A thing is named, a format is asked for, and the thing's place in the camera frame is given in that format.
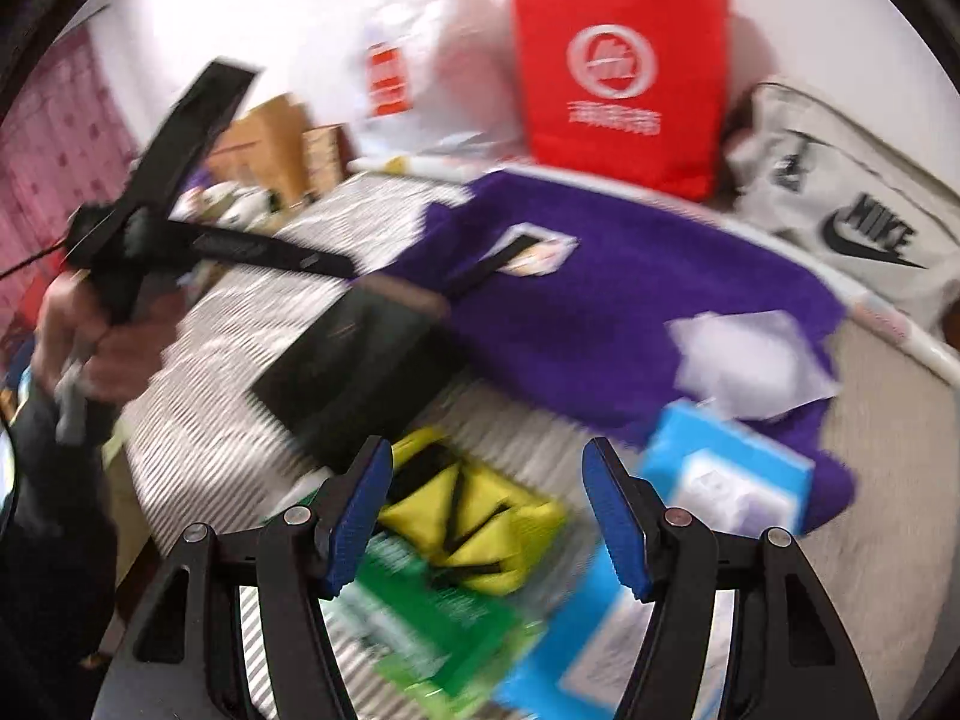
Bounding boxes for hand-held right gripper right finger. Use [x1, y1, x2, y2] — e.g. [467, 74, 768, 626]
[583, 436, 880, 720]

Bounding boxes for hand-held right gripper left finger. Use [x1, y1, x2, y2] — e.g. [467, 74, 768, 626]
[94, 435, 395, 720]

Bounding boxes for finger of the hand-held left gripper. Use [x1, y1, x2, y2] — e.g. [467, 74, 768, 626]
[124, 56, 265, 222]
[161, 223, 355, 278]

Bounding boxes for yellow and black sock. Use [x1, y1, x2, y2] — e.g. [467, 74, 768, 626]
[375, 427, 567, 601]

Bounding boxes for green card packet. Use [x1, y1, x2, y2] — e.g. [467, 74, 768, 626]
[330, 529, 526, 683]

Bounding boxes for clear plastic bag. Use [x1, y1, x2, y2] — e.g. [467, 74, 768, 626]
[667, 309, 841, 421]

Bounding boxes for mint sock with black band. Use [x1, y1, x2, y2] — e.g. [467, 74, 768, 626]
[450, 221, 582, 297]

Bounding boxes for person's left forearm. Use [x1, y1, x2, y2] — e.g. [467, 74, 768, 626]
[0, 382, 128, 691]

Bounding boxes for person's left hand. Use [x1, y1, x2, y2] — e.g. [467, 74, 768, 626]
[34, 274, 188, 402]

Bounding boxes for wooden headboard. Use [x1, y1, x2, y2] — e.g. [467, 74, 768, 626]
[202, 92, 316, 211]

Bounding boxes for white plush toy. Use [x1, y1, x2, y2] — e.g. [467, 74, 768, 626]
[176, 180, 278, 230]

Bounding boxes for blue tissue pack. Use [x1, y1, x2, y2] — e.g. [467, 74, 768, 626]
[491, 399, 815, 720]

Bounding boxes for patterned cardboard box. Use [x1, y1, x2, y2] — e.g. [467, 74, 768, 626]
[302, 124, 353, 203]

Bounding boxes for pink curtain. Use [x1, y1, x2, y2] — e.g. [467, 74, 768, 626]
[0, 22, 143, 361]

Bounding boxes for dark green box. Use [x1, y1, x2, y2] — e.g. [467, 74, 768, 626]
[247, 274, 458, 466]

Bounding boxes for striped mattress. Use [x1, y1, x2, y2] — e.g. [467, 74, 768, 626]
[124, 165, 960, 720]

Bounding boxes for purple towel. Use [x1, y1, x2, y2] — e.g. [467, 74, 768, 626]
[375, 169, 860, 533]

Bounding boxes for white plastic shopping bag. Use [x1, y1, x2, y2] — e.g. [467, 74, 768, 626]
[292, 0, 526, 166]

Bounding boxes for red paper shopping bag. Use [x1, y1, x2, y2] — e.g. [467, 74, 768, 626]
[502, 0, 732, 203]

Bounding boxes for rolled white printed paper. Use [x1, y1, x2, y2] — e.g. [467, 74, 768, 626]
[349, 154, 960, 391]

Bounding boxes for grey waist bag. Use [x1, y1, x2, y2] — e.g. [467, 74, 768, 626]
[724, 81, 960, 346]

